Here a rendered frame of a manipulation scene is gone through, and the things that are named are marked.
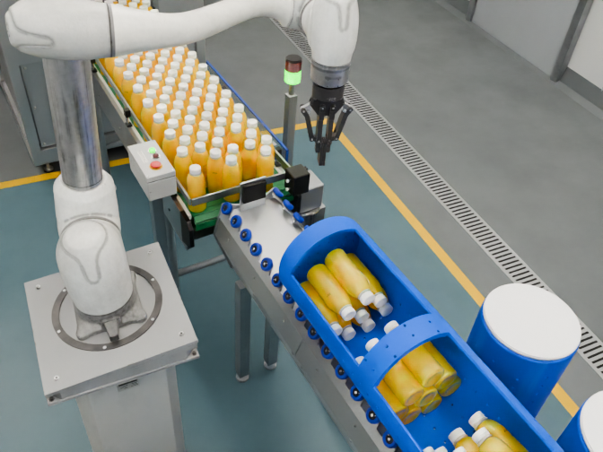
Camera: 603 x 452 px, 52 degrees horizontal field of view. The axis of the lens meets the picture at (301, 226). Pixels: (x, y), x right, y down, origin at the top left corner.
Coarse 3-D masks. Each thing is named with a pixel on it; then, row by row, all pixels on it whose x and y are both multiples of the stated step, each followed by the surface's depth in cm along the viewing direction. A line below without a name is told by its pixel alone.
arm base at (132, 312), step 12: (132, 276) 171; (132, 300) 162; (120, 312) 159; (132, 312) 162; (144, 312) 163; (84, 324) 159; (96, 324) 159; (108, 324) 157; (120, 324) 160; (84, 336) 157
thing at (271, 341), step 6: (270, 330) 260; (270, 336) 263; (276, 336) 265; (264, 342) 271; (270, 342) 265; (276, 342) 268; (264, 348) 274; (270, 348) 269; (276, 348) 271; (264, 354) 277; (270, 354) 272; (276, 354) 275; (264, 360) 279; (270, 360) 275; (276, 360) 277; (264, 366) 280; (270, 366) 280
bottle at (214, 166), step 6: (210, 156) 219; (210, 162) 219; (216, 162) 219; (222, 162) 220; (210, 168) 220; (216, 168) 220; (222, 168) 221; (210, 174) 222; (216, 174) 222; (222, 174) 223; (210, 180) 224; (216, 180) 224; (222, 180) 225; (210, 186) 226; (216, 186) 225; (222, 186) 226; (210, 192) 228
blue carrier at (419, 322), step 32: (320, 224) 171; (352, 224) 174; (288, 256) 172; (320, 256) 182; (384, 256) 167; (288, 288) 174; (384, 288) 181; (320, 320) 161; (384, 320) 179; (416, 320) 148; (352, 352) 172; (384, 352) 145; (448, 352) 163; (480, 384) 155; (384, 416) 144; (448, 416) 159; (512, 416) 147; (416, 448) 136; (448, 448) 154; (544, 448) 140
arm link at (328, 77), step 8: (312, 64) 138; (312, 72) 139; (320, 72) 137; (328, 72) 137; (336, 72) 137; (344, 72) 138; (312, 80) 141; (320, 80) 139; (328, 80) 138; (336, 80) 138; (344, 80) 139
